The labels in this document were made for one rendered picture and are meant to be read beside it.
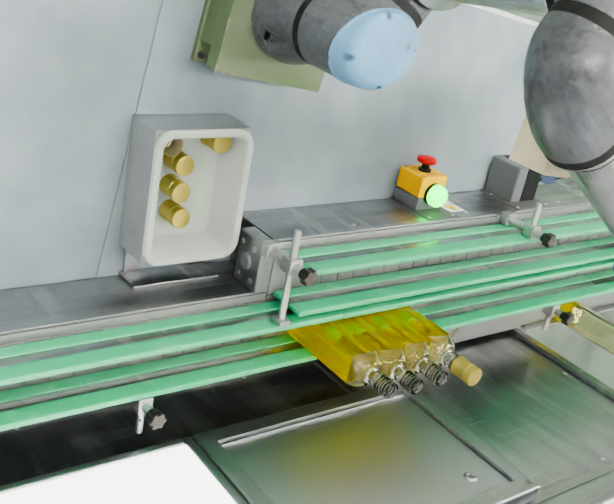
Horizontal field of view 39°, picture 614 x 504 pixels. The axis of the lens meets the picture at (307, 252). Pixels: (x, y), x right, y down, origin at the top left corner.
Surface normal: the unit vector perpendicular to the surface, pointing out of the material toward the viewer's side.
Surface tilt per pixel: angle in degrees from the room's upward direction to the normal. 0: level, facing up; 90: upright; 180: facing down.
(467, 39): 0
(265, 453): 90
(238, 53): 2
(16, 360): 90
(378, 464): 90
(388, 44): 9
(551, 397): 90
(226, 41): 2
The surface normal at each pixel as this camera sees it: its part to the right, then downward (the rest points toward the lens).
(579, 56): -0.36, 0.17
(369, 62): 0.48, 0.54
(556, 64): -0.69, 0.19
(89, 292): 0.18, -0.90
